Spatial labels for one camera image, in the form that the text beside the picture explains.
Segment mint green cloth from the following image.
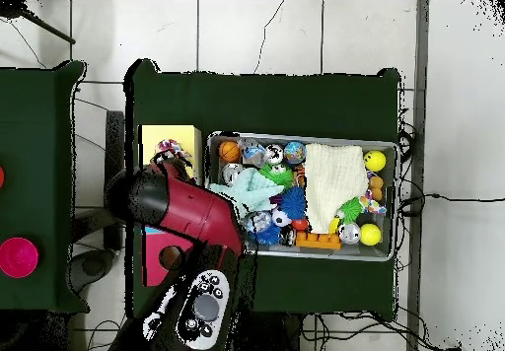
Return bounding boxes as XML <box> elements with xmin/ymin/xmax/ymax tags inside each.
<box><xmin>206</xmin><ymin>168</ymin><xmax>285</xmax><ymax>218</ymax></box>

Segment cream yellow cloth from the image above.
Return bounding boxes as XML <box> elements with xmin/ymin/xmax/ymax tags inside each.
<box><xmin>303</xmin><ymin>141</ymin><xmax>370</xmax><ymax>234</ymax></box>

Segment colourful polka dot cloth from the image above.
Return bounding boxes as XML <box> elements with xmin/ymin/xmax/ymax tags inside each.
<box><xmin>151</xmin><ymin>138</ymin><xmax>194</xmax><ymax>171</ymax></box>

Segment wooden box with three holes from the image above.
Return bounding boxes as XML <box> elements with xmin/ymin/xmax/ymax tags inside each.
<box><xmin>138</xmin><ymin>124</ymin><xmax>205</xmax><ymax>288</ymax></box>

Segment clear mesh bin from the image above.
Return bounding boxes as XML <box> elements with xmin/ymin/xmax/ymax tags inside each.
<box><xmin>203</xmin><ymin>132</ymin><xmax>398</xmax><ymax>262</ymax></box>

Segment green fuzzy toy with eyes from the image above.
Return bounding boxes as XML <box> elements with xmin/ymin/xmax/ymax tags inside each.
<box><xmin>259</xmin><ymin>164</ymin><xmax>296</xmax><ymax>190</ymax></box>

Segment silver can with open top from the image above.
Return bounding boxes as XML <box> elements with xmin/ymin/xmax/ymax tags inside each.
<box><xmin>263</xmin><ymin>143</ymin><xmax>286</xmax><ymax>167</ymax></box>

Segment small orange basketball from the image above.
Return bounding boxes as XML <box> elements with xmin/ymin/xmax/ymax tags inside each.
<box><xmin>218</xmin><ymin>140</ymin><xmax>242</xmax><ymax>164</ymax></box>

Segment small soccer ball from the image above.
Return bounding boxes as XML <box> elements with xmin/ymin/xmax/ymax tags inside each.
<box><xmin>271</xmin><ymin>208</ymin><xmax>293</xmax><ymax>229</ymax></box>

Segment blue spiky ball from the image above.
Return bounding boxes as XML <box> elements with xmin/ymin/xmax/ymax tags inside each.
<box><xmin>281</xmin><ymin>186</ymin><xmax>309</xmax><ymax>221</ymax></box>
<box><xmin>251</xmin><ymin>226</ymin><xmax>284</xmax><ymax>247</ymax></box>

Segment globe print ball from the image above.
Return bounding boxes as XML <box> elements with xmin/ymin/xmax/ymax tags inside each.
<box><xmin>284</xmin><ymin>141</ymin><xmax>308</xmax><ymax>164</ymax></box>

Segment small red ball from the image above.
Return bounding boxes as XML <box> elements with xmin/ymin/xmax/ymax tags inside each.
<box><xmin>291</xmin><ymin>216</ymin><xmax>311</xmax><ymax>234</ymax></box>

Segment orange toy brick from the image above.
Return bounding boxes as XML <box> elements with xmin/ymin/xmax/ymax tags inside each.
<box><xmin>295</xmin><ymin>231</ymin><xmax>342</xmax><ymax>251</ymax></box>

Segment green spiky ball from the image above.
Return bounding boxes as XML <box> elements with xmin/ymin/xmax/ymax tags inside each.
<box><xmin>340</xmin><ymin>198</ymin><xmax>364</xmax><ymax>225</ymax></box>

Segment orange plush toy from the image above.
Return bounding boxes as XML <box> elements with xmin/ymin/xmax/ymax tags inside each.
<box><xmin>367</xmin><ymin>174</ymin><xmax>386</xmax><ymax>202</ymax></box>

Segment yellow smiley ball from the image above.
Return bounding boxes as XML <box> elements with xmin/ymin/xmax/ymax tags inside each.
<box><xmin>362</xmin><ymin>149</ymin><xmax>388</xmax><ymax>174</ymax></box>

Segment plain yellow ball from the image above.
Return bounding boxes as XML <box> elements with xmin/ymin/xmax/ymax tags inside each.
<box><xmin>358</xmin><ymin>223</ymin><xmax>383</xmax><ymax>247</ymax></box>

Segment side table with green cloth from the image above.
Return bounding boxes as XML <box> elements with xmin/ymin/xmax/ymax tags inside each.
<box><xmin>0</xmin><ymin>60</ymin><xmax>88</xmax><ymax>315</ymax></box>

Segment pink disc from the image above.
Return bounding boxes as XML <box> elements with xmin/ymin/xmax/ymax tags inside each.
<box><xmin>0</xmin><ymin>237</ymin><xmax>40</xmax><ymax>280</ymax></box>

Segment black tripod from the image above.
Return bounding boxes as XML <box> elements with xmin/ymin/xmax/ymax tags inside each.
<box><xmin>0</xmin><ymin>0</ymin><xmax>78</xmax><ymax>46</ymax></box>

